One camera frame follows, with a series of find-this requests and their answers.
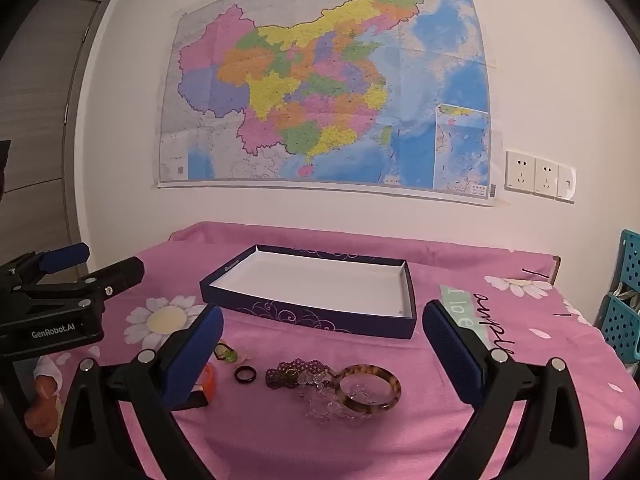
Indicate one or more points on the orange smart watch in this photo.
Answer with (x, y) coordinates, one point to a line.
(209, 377)

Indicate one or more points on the person's left hand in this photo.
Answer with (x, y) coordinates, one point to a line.
(42, 402)

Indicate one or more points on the white wall switch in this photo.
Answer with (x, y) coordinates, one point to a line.
(566, 184)

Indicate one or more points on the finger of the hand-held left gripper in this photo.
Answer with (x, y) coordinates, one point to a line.
(65, 257)
(120, 272)

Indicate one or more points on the tortoiseshell bangle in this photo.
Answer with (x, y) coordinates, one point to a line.
(395, 387)

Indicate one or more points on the white wall socket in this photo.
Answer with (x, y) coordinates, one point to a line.
(520, 172)
(546, 177)

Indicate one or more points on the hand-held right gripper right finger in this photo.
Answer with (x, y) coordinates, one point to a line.
(450, 350)

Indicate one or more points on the grey door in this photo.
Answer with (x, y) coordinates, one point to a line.
(35, 85)

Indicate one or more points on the teal plastic basket rack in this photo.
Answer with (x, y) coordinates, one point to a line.
(631, 260)

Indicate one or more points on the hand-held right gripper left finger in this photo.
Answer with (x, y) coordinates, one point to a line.
(196, 355)

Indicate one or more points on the dark blue box lid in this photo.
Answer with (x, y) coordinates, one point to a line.
(320, 280)

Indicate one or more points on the colourful wall map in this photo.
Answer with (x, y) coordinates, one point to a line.
(325, 85)

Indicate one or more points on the pink floral tablecloth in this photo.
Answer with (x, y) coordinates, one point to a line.
(350, 440)

